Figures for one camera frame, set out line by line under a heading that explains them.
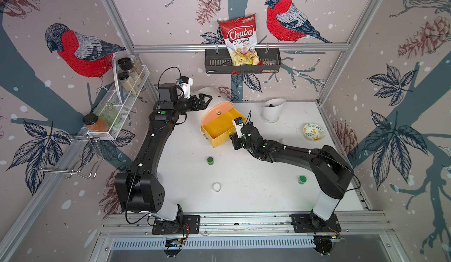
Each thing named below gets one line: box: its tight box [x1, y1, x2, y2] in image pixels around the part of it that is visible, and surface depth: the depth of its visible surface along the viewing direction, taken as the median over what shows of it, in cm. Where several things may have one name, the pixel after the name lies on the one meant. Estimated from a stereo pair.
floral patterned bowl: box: [303, 122, 326, 142], surface depth 105 cm
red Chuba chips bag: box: [218, 12, 262, 66], surface depth 84 cm
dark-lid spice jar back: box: [117, 54, 136, 71], surface depth 81 cm
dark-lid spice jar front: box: [118, 71, 139, 95], surface depth 79 cm
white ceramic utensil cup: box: [260, 98, 286, 123], surface depth 109 cm
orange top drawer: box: [200, 102, 234, 127], surface depth 87 cm
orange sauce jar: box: [82, 113, 110, 133], surface depth 62 cm
